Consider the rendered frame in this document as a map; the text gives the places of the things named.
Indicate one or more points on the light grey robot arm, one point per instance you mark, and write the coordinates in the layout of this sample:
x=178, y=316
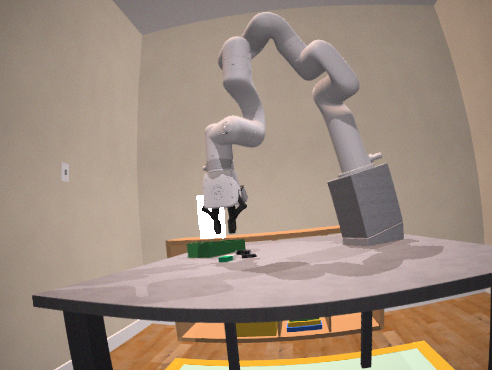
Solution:
x=309, y=62

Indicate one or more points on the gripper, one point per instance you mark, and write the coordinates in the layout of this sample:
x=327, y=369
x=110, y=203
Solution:
x=219, y=191

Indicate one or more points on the green open-top bin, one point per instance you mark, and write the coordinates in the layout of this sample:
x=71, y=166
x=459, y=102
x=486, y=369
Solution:
x=214, y=248

